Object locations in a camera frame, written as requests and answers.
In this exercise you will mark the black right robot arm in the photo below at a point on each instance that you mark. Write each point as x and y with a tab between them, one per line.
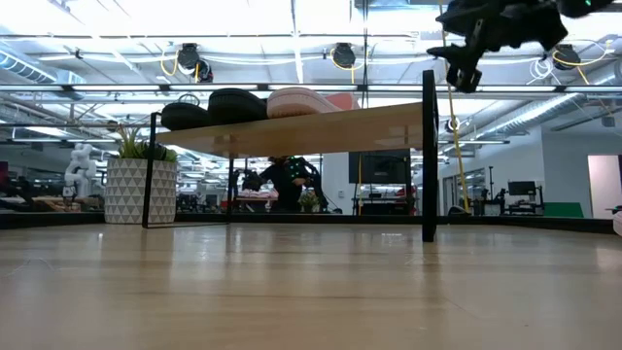
578	6

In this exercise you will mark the white triangle-patterned pot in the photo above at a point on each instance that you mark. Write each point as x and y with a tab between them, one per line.
131	194

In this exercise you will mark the wooden shelf black metal legs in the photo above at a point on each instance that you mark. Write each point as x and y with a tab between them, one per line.
316	129

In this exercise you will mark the black aluminium table frame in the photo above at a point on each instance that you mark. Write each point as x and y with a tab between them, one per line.
291	219

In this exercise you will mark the green artificial plant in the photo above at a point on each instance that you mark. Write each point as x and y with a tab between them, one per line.
131	146

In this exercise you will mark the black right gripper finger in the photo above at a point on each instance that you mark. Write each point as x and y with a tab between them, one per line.
465	78
449	54

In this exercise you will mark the white robot figure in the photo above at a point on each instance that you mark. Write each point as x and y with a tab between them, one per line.
80	167

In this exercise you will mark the ribbed silver air duct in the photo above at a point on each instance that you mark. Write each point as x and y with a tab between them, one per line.
534	114

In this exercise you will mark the black slide sandal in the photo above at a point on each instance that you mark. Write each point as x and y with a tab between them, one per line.
184	118
238	107

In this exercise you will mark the small potted plant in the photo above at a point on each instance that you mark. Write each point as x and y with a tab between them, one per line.
308	200

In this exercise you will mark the black wall screen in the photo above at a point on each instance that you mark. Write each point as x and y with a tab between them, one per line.
379	169

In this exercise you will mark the black desk monitor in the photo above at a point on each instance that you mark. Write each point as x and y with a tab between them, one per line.
522	188

